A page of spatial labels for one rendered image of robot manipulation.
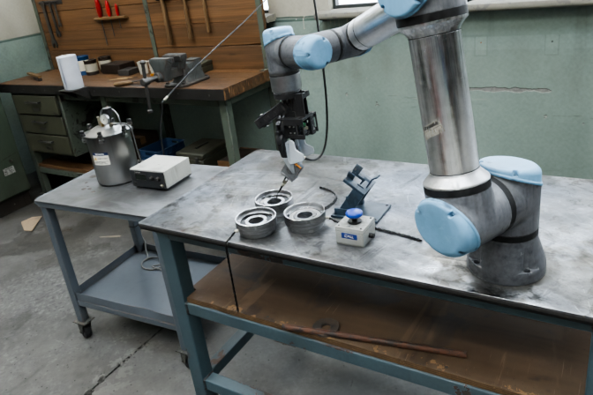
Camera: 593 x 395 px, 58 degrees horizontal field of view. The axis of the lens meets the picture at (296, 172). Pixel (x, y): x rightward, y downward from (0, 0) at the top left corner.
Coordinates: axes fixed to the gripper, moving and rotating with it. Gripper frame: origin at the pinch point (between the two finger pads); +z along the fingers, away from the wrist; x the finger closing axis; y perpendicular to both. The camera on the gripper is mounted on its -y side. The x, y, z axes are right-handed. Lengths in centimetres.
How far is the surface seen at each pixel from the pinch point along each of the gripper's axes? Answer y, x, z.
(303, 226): 7.9, -11.9, 10.7
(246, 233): -4.3, -18.8, 10.5
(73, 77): -205, 88, -12
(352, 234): 21.6, -12.7, 11.0
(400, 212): 25.4, 6.8, 14.2
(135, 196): -81, 11, 20
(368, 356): 24, -17, 41
